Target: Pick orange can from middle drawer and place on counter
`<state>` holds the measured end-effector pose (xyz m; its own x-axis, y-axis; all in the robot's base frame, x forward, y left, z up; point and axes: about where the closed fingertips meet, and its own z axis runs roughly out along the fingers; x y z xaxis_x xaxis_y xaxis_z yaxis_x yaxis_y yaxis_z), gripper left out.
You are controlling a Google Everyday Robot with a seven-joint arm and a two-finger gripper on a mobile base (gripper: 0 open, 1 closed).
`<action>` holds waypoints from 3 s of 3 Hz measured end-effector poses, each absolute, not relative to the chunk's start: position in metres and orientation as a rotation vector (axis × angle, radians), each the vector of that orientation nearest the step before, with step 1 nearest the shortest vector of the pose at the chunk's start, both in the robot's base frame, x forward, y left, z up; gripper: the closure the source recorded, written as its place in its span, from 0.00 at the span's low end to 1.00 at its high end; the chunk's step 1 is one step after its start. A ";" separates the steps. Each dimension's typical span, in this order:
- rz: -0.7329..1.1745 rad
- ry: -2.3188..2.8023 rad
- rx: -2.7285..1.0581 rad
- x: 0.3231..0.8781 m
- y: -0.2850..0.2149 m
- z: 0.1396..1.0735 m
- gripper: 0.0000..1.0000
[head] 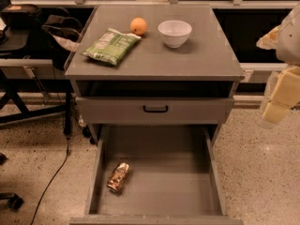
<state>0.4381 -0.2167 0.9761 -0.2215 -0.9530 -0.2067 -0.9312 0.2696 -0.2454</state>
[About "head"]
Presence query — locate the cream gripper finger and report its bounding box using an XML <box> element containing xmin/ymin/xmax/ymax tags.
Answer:
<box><xmin>258</xmin><ymin>66</ymin><xmax>300</xmax><ymax>128</ymax></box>
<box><xmin>256</xmin><ymin>26</ymin><xmax>278</xmax><ymax>50</ymax></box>

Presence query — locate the crushed orange metallic can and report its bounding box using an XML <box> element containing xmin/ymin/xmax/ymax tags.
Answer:
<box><xmin>107</xmin><ymin>161</ymin><xmax>131</xmax><ymax>193</ymax></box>

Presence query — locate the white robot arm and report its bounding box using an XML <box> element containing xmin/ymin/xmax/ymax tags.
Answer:
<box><xmin>256</xmin><ymin>5</ymin><xmax>300</xmax><ymax>128</ymax></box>

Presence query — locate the grey drawer cabinet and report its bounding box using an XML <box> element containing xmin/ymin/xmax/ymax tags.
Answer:
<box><xmin>66</xmin><ymin>5</ymin><xmax>242</xmax><ymax>139</ymax></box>

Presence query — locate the open grey middle drawer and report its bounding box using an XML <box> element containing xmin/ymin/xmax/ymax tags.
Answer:
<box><xmin>69</xmin><ymin>126</ymin><xmax>244</xmax><ymax>225</ymax></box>

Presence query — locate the closed grey top drawer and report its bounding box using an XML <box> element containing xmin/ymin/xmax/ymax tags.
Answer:
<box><xmin>76</xmin><ymin>97</ymin><xmax>234</xmax><ymax>125</ymax></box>

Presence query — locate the white ceramic bowl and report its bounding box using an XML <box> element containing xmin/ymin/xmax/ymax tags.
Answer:
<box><xmin>157</xmin><ymin>20</ymin><xmax>192</xmax><ymax>48</ymax></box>

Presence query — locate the orange fruit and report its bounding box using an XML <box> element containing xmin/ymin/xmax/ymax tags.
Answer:
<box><xmin>130</xmin><ymin>18</ymin><xmax>147</xmax><ymax>36</ymax></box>

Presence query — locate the green chip bag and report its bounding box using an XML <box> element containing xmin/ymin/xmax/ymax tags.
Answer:
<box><xmin>82</xmin><ymin>28</ymin><xmax>141</xmax><ymax>66</ymax></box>

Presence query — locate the black case on table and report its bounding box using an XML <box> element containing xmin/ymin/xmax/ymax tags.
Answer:
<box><xmin>0</xmin><ymin>4</ymin><xmax>41</xmax><ymax>29</ymax></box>

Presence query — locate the black chair caster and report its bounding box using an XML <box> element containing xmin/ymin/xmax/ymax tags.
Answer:
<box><xmin>0</xmin><ymin>192</ymin><xmax>23</xmax><ymax>211</ymax></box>

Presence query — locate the black drawer handle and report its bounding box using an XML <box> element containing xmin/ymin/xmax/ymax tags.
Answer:
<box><xmin>142</xmin><ymin>105</ymin><xmax>169</xmax><ymax>113</ymax></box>

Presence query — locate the dark bag with strap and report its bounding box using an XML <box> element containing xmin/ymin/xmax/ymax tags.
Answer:
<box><xmin>42</xmin><ymin>14</ymin><xmax>83</xmax><ymax>70</ymax></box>

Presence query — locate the black floor cable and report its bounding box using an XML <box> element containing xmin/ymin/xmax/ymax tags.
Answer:
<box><xmin>30</xmin><ymin>134</ymin><xmax>70</xmax><ymax>225</ymax></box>

